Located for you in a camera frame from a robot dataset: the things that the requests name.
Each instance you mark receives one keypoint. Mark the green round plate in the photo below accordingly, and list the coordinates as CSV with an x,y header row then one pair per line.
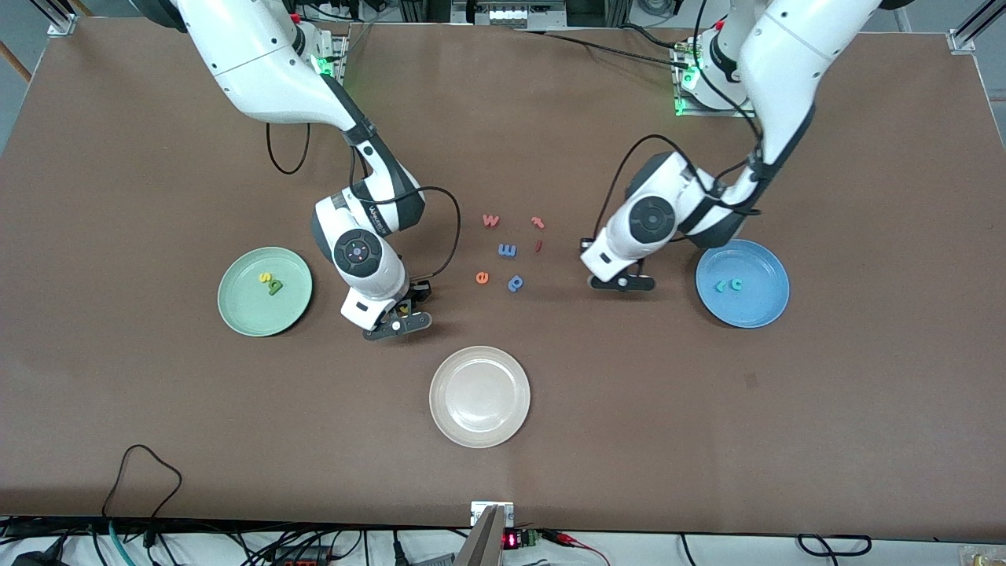
x,y
251,310

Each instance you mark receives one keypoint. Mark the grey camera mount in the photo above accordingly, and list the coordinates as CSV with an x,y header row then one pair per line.
x,y
483,542

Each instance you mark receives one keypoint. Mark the grey electronics box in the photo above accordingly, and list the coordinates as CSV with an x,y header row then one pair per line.
x,y
511,14

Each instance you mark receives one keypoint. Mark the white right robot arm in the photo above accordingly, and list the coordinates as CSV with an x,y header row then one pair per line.
x,y
259,55

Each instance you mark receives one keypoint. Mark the red clip lead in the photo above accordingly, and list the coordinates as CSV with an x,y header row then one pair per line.
x,y
574,541

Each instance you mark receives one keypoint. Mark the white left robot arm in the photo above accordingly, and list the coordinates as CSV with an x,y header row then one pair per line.
x,y
794,47

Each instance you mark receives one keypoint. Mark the blue foam letter p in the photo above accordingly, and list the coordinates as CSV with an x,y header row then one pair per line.
x,y
511,288

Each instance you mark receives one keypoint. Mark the blue round plate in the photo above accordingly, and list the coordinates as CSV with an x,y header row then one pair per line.
x,y
747,306

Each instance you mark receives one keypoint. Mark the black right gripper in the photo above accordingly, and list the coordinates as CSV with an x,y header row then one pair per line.
x,y
419,294

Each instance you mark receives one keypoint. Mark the beige round plate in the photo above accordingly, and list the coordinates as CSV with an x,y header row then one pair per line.
x,y
479,397

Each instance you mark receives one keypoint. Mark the red foam letter w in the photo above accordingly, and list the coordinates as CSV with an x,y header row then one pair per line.
x,y
490,222

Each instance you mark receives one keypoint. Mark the wooden stick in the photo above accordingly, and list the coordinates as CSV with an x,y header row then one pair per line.
x,y
14,61

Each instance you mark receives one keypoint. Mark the blue foam letter m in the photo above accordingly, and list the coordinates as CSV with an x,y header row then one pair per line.
x,y
507,247

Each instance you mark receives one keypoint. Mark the aluminium frame profile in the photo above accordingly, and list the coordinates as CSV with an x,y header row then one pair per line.
x,y
59,20
971,31

